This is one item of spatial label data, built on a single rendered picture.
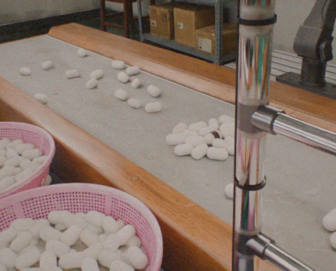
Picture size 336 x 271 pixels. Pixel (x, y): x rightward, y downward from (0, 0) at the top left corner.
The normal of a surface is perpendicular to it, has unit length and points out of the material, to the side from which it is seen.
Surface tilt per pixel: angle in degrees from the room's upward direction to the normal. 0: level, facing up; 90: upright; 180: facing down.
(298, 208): 0
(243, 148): 90
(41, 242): 0
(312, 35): 60
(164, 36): 92
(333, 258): 0
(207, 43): 90
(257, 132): 90
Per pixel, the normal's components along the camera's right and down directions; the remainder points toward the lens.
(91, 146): -0.05, -0.88
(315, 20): -0.72, -0.17
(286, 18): -0.80, 0.32
